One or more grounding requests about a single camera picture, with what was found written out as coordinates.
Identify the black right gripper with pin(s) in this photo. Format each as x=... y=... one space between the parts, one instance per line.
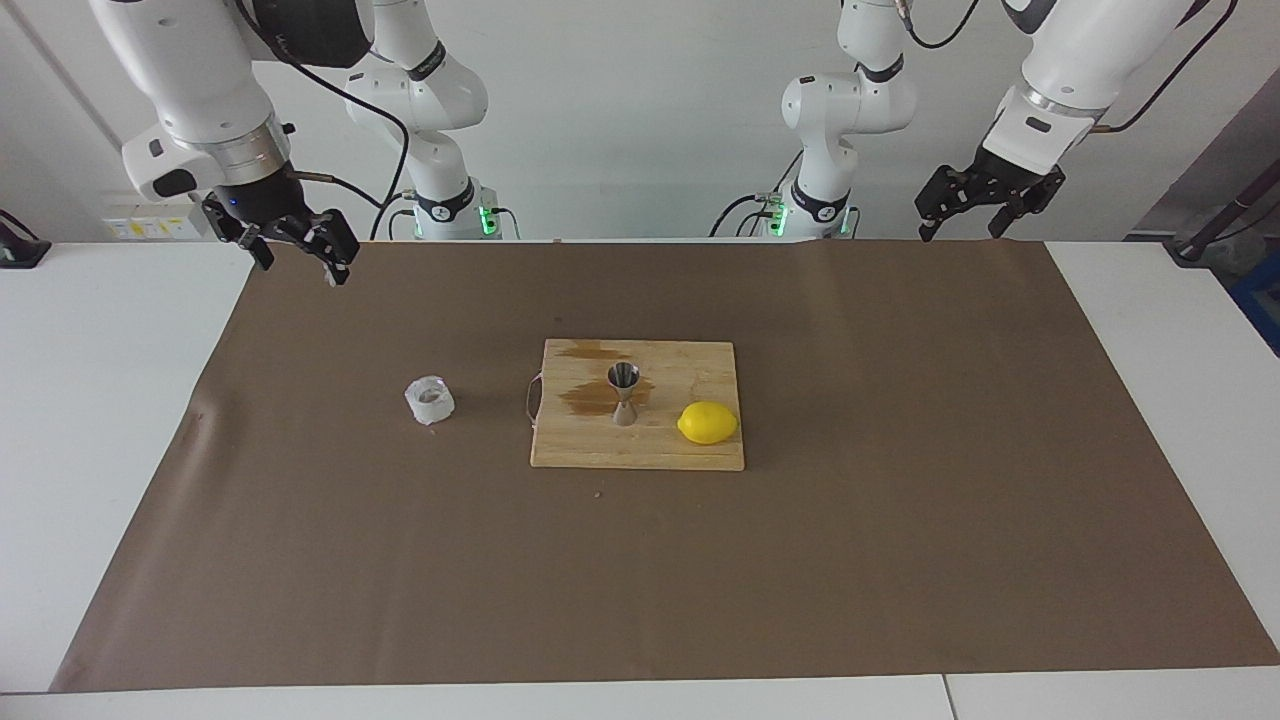
x=260 y=200

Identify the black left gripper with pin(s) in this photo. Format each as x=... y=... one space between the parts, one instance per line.
x=1020 y=175

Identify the small clear glass cup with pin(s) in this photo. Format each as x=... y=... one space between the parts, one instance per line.
x=430 y=402

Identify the steel double jigger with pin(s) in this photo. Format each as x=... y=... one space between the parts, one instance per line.
x=624 y=378

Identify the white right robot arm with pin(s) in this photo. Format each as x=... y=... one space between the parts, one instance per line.
x=190 y=60

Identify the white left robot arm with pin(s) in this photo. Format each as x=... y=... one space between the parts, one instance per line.
x=1080 y=50

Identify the black pole stand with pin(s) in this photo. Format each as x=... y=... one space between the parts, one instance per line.
x=1195 y=248

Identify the blue crate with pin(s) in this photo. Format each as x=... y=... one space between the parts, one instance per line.
x=1262 y=300

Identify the yellow lemon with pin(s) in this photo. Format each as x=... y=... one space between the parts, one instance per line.
x=707 y=423

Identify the brown paper table mat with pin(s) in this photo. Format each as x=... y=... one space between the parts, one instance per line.
x=900 y=550

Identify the wooden cutting board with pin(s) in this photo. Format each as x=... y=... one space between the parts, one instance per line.
x=660 y=450

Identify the white wall socket strip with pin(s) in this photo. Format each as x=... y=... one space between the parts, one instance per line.
x=150 y=225

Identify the black clamp mount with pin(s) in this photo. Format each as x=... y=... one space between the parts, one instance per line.
x=15 y=250

